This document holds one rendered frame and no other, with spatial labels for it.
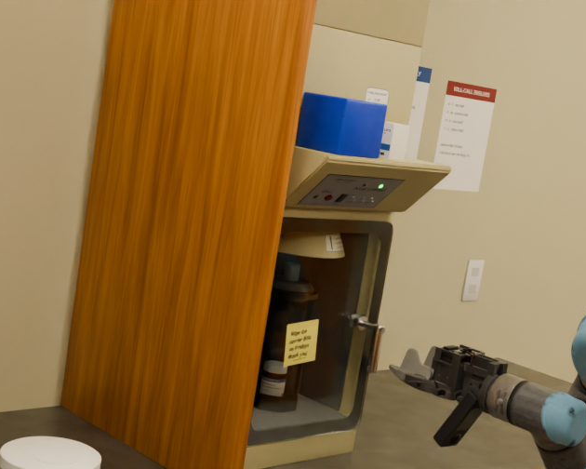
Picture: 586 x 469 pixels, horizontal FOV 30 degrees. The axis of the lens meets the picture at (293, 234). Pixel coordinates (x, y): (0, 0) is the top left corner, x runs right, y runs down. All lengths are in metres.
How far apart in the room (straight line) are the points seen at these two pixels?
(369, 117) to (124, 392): 0.65
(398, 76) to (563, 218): 1.44
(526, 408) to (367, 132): 0.50
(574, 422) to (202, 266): 0.64
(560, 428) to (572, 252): 1.72
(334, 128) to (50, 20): 0.57
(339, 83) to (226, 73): 0.21
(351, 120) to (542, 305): 1.70
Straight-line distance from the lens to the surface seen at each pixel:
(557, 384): 2.98
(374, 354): 1.98
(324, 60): 1.83
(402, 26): 1.97
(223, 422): 1.77
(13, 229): 2.02
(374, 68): 1.92
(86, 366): 2.06
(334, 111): 1.74
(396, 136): 1.86
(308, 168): 1.73
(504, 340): 3.22
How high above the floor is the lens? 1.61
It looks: 8 degrees down
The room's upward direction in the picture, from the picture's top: 9 degrees clockwise
